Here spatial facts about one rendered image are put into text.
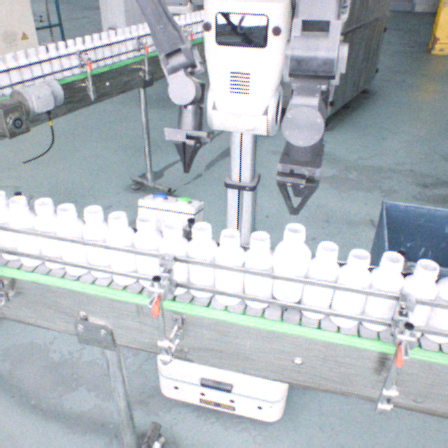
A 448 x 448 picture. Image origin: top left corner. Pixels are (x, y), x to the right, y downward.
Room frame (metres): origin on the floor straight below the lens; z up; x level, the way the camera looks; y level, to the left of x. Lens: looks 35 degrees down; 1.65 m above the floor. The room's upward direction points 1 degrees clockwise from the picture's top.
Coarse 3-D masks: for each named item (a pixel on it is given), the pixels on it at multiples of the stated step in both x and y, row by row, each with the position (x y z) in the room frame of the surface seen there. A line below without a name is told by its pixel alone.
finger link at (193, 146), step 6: (168, 132) 0.93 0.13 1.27; (174, 132) 0.92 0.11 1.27; (180, 132) 0.92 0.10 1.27; (186, 132) 0.92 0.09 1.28; (168, 138) 0.92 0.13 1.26; (174, 138) 0.92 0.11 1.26; (180, 138) 0.92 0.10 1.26; (186, 138) 0.92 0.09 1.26; (186, 144) 0.91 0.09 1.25; (192, 144) 0.91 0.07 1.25; (198, 144) 0.94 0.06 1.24; (186, 150) 0.91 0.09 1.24; (192, 150) 0.91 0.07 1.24; (198, 150) 0.95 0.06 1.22; (186, 156) 0.91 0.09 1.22; (192, 156) 0.94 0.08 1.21; (186, 162) 0.91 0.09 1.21; (192, 162) 0.93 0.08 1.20; (186, 168) 0.91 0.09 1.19
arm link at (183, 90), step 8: (192, 48) 1.00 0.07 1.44; (200, 56) 0.99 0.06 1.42; (200, 64) 0.99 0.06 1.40; (176, 72) 0.91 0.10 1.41; (184, 72) 0.90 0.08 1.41; (192, 72) 0.97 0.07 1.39; (200, 72) 1.00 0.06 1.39; (168, 80) 0.98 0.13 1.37; (176, 80) 0.90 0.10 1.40; (184, 80) 0.89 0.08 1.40; (192, 80) 0.89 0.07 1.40; (168, 88) 0.89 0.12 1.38; (176, 88) 0.89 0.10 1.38; (184, 88) 0.89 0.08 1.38; (192, 88) 0.89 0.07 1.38; (200, 88) 0.93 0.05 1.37; (176, 96) 0.89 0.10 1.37; (184, 96) 0.88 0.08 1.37; (192, 96) 0.88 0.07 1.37; (200, 96) 0.93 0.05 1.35; (184, 104) 0.88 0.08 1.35; (192, 104) 0.92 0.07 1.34
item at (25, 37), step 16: (0, 0) 4.51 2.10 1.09; (16, 0) 4.65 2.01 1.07; (0, 16) 4.48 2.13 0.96; (16, 16) 4.62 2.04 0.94; (32, 16) 4.77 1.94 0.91; (0, 32) 4.44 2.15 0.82; (16, 32) 4.59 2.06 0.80; (32, 32) 4.74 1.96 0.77; (0, 48) 4.41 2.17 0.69; (16, 48) 4.55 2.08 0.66
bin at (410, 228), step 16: (384, 208) 1.14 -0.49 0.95; (400, 208) 1.17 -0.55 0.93; (416, 208) 1.16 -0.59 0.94; (432, 208) 1.15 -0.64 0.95; (384, 224) 1.05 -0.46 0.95; (400, 224) 1.17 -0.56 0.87; (416, 224) 1.15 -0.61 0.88; (432, 224) 1.14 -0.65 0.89; (384, 240) 0.98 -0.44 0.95; (400, 240) 1.16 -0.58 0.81; (416, 240) 1.15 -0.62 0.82; (432, 240) 1.14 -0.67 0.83; (416, 256) 1.15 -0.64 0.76; (432, 256) 1.13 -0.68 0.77
